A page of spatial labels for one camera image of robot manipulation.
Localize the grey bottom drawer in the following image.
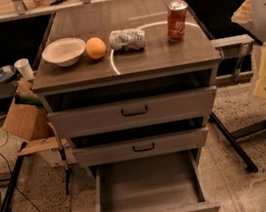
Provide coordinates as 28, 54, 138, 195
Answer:
95, 149, 220, 212

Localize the grey drawer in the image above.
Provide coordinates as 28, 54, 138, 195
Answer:
73, 119, 208, 167
48, 73, 216, 138
95, 149, 220, 212

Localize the grey drawer cabinet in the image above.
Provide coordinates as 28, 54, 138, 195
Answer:
18, 0, 240, 191

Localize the grey top drawer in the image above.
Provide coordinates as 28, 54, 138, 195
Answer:
48, 73, 216, 138

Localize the grey middle drawer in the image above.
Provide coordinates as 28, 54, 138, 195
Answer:
73, 119, 208, 167

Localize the crumpled chip bag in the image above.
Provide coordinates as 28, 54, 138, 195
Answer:
109, 28, 146, 51

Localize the orange fruit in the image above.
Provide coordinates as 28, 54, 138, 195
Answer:
85, 37, 107, 60

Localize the white bowl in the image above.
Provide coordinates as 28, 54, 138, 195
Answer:
41, 37, 86, 67

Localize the red soda can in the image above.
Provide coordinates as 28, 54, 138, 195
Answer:
167, 0, 188, 41

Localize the cardboard box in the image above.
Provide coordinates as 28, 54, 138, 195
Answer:
0, 72, 70, 159

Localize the white paper cup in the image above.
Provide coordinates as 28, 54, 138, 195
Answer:
14, 58, 35, 80

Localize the blue bowl on shelf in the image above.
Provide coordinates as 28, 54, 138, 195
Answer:
0, 65, 17, 84

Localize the black table base right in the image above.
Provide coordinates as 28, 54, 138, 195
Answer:
209, 113, 266, 173

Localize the black stand leg left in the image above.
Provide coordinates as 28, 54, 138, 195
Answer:
0, 141, 40, 212

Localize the green handled tool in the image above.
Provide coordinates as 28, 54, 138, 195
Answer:
14, 92, 43, 108

